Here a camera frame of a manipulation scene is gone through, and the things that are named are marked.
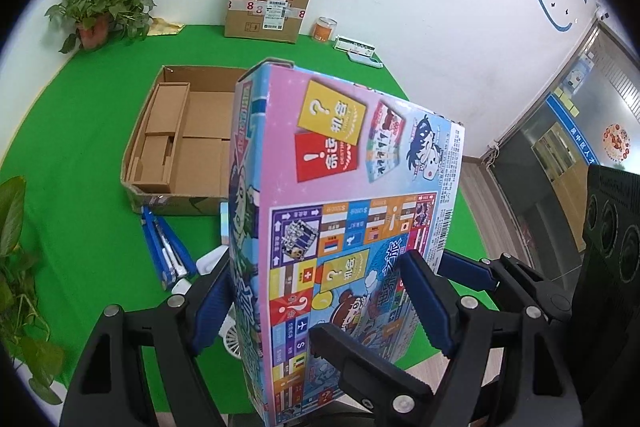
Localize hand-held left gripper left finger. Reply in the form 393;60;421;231
60;247;236;427

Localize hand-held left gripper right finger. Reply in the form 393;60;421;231
400;251;586;427

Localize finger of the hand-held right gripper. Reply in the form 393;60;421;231
440;252;573;323
309;322;435;414

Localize colourful board game box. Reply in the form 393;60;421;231
227;61;466;427

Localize white handheld fan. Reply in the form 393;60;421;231
172;277;251;364

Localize blue toothbrush package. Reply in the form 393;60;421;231
141;206;197;290

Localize small colourful box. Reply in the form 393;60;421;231
218;202;232;242

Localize glass door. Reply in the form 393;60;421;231
480;14;640;268

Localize leafy green plant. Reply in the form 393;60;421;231
0;176;68;405

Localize green table cloth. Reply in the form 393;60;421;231
0;23;501;413

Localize white flat packet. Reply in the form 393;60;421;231
347;51;383;68

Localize white and green flat box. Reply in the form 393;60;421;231
334;35;377;58

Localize orange can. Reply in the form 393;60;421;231
312;17;338;44

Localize potted plant in orange pot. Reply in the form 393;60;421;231
45;0;157;54

